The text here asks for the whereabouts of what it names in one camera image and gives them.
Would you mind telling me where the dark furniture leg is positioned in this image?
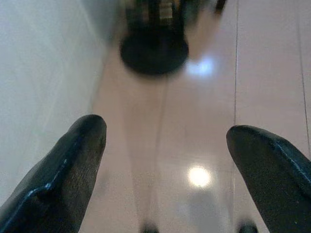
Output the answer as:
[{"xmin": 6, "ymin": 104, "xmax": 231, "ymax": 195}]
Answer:
[{"xmin": 215, "ymin": 0, "xmax": 228, "ymax": 13}]

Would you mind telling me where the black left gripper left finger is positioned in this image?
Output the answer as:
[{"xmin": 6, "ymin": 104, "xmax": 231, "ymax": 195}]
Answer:
[{"xmin": 0, "ymin": 114, "xmax": 107, "ymax": 233}]

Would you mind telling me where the black round pedestal stand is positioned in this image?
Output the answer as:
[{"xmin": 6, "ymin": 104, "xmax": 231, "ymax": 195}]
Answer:
[{"xmin": 119, "ymin": 0, "xmax": 190, "ymax": 75}]

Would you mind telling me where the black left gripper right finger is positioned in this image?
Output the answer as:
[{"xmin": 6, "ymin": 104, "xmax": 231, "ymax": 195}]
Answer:
[{"xmin": 226, "ymin": 124, "xmax": 311, "ymax": 233}]

